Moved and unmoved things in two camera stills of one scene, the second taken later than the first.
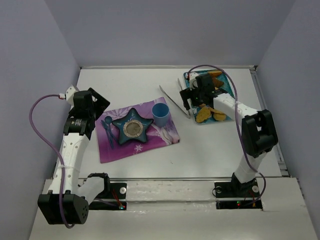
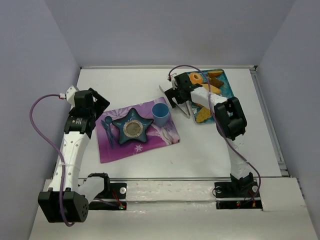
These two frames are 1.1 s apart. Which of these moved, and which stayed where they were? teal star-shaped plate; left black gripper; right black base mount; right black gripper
Moved: right black gripper
Stayed: right black base mount; left black gripper; teal star-shaped plate
